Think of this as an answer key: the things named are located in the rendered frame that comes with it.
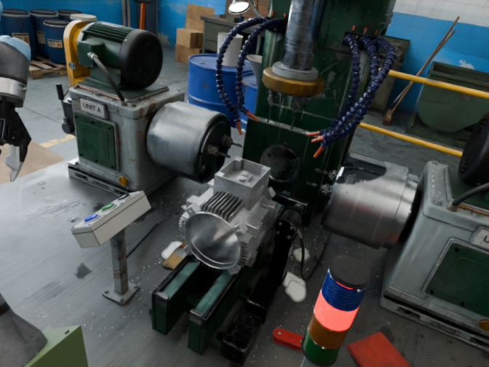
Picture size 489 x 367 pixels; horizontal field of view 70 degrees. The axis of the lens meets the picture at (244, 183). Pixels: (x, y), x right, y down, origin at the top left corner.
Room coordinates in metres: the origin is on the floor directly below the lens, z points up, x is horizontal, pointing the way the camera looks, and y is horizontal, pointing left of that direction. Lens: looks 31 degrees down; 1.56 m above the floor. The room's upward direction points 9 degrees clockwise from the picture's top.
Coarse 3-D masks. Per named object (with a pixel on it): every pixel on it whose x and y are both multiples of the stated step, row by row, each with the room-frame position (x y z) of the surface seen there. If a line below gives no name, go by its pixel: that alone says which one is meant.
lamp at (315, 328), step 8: (312, 320) 0.37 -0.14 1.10; (312, 328) 0.37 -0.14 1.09; (320, 328) 0.36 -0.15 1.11; (328, 328) 0.35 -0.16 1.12; (312, 336) 0.36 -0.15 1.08; (320, 336) 0.35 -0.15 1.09; (328, 336) 0.35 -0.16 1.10; (336, 336) 0.35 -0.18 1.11; (344, 336) 0.36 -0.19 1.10; (320, 344) 0.35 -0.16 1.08; (328, 344) 0.35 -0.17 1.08; (336, 344) 0.35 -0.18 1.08
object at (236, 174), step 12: (228, 168) 0.78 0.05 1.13; (240, 168) 0.82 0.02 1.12; (252, 168) 0.81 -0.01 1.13; (216, 180) 0.72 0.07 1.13; (228, 180) 0.71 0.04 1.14; (240, 180) 0.73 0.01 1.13; (252, 180) 0.77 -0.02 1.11; (264, 180) 0.76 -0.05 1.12; (228, 192) 0.70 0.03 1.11; (240, 192) 0.69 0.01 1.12; (252, 192) 0.69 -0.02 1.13; (264, 192) 0.77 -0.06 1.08; (252, 204) 0.70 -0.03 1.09
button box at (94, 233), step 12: (132, 192) 0.71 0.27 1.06; (120, 204) 0.63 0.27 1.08; (132, 204) 0.65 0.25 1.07; (144, 204) 0.68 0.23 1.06; (108, 216) 0.59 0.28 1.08; (120, 216) 0.61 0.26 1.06; (132, 216) 0.63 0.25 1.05; (72, 228) 0.56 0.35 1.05; (84, 228) 0.54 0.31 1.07; (96, 228) 0.55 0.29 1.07; (108, 228) 0.57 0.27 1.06; (120, 228) 0.59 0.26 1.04; (84, 240) 0.55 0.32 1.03; (96, 240) 0.53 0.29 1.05
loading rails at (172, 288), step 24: (288, 192) 1.06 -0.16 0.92; (192, 264) 0.64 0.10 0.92; (264, 264) 0.80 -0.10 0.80; (168, 288) 0.55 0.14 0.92; (192, 288) 0.62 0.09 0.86; (216, 288) 0.58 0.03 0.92; (240, 288) 0.66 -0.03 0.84; (168, 312) 0.52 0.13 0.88; (192, 312) 0.49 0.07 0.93; (216, 312) 0.52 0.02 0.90; (192, 336) 0.49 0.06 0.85; (216, 336) 0.52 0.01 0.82
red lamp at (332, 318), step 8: (320, 296) 0.38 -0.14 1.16; (320, 304) 0.37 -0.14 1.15; (328, 304) 0.36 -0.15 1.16; (320, 312) 0.36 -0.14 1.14; (328, 312) 0.36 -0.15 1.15; (336, 312) 0.35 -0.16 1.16; (344, 312) 0.35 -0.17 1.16; (352, 312) 0.35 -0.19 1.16; (320, 320) 0.36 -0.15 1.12; (328, 320) 0.35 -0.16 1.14; (336, 320) 0.35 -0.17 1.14; (344, 320) 0.35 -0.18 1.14; (352, 320) 0.36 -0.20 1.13; (336, 328) 0.35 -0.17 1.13; (344, 328) 0.35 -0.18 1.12
